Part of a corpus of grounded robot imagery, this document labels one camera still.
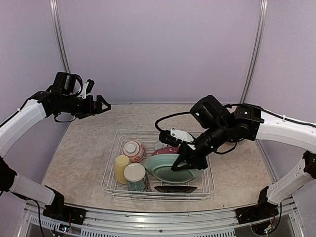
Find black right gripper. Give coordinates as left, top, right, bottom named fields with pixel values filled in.
left=171, top=120, right=231, bottom=171

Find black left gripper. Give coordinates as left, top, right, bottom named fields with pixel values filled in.
left=58, top=94, right=111, bottom=119

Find pink polka dot plate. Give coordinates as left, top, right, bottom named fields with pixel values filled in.
left=151, top=146, right=180, bottom=156

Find pale green plate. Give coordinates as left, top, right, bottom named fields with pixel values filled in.
left=144, top=154, right=204, bottom=184

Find small black dish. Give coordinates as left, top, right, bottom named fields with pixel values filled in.
left=154, top=186, right=197, bottom=194

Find large black round plate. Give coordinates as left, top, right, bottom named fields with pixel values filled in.
left=225, top=139, right=246, bottom=146

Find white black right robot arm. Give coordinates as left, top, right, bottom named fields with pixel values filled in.
left=170, top=95, right=316, bottom=219

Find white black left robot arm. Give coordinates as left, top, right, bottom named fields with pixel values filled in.
left=0, top=72, right=111, bottom=220

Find blue white patterned bowl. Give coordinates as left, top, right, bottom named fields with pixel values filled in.
left=154, top=141, right=169, bottom=151

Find white red patterned bowl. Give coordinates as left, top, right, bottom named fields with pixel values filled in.
left=122, top=140, right=145, bottom=163

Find teal patterned cup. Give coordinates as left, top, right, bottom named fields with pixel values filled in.
left=124, top=163, right=151, bottom=192

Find pale yellow cup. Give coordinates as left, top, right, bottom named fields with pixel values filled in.
left=114, top=155, right=131, bottom=184

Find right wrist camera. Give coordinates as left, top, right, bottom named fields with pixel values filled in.
left=158, top=128, right=195, bottom=149

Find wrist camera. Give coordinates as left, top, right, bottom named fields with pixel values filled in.
left=158, top=128, right=195, bottom=149
left=78, top=79, right=95, bottom=99

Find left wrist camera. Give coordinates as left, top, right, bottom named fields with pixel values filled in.
left=78, top=79, right=95, bottom=99

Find white wire dish rack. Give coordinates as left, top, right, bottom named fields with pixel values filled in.
left=101, top=129, right=215, bottom=201

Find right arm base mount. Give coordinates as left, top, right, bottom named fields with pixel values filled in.
left=235, top=201, right=279, bottom=224

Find aluminium frame post left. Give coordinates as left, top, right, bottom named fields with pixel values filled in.
left=49, top=0, right=71, bottom=73

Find aluminium frame post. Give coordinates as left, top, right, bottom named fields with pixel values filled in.
left=49, top=0, right=71, bottom=73
left=239, top=0, right=269, bottom=103

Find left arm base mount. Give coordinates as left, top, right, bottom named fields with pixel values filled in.
left=43, top=194, right=86, bottom=225

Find aluminium front rail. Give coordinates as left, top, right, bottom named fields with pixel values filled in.
left=17, top=201, right=304, bottom=237

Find aluminium frame post right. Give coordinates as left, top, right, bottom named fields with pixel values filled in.
left=239, top=0, right=269, bottom=103

